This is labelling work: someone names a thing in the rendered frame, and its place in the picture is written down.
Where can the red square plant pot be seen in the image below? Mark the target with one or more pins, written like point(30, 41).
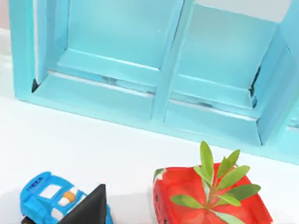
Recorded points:
point(177, 193)

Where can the light blue rack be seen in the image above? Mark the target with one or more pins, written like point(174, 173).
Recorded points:
point(149, 70)

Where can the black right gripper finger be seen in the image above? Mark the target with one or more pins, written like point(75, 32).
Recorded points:
point(93, 207)

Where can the blue toy car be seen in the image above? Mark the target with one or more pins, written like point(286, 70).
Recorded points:
point(49, 198)

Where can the green leafy plant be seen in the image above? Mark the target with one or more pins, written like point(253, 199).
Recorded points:
point(210, 184)

